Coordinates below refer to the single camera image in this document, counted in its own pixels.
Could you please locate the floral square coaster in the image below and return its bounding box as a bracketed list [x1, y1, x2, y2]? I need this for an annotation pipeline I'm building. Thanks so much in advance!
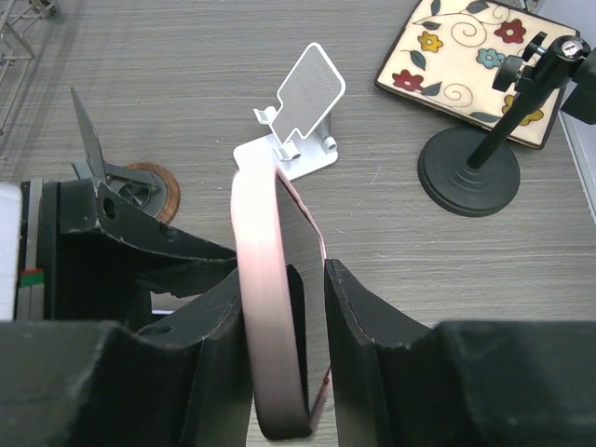
[374, 0, 578, 129]

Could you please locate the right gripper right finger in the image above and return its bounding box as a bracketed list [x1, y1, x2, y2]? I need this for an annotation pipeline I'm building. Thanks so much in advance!
[325, 259, 595, 446]

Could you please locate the white folding phone stand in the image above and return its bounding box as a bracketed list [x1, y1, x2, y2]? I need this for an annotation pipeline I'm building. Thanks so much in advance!
[233, 42, 345, 181]

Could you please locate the grey wire dish rack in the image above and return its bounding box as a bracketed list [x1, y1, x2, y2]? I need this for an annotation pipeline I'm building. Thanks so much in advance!
[1, 0, 61, 135]

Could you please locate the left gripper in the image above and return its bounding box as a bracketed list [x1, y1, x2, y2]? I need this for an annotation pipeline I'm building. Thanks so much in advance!
[1, 179, 237, 326]

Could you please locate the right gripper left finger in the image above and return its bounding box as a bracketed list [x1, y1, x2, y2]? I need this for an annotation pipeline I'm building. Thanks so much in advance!
[1, 273, 252, 446]

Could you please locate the black round phone stand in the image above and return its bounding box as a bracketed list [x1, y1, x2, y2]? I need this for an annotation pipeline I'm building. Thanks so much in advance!
[417, 33, 595, 217]

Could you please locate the pink case phone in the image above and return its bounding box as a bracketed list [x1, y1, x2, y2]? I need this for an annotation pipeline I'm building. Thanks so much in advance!
[230, 162, 332, 441]

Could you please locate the wooden base phone stand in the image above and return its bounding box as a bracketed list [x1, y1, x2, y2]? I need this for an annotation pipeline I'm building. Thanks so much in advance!
[70, 87, 181, 224]

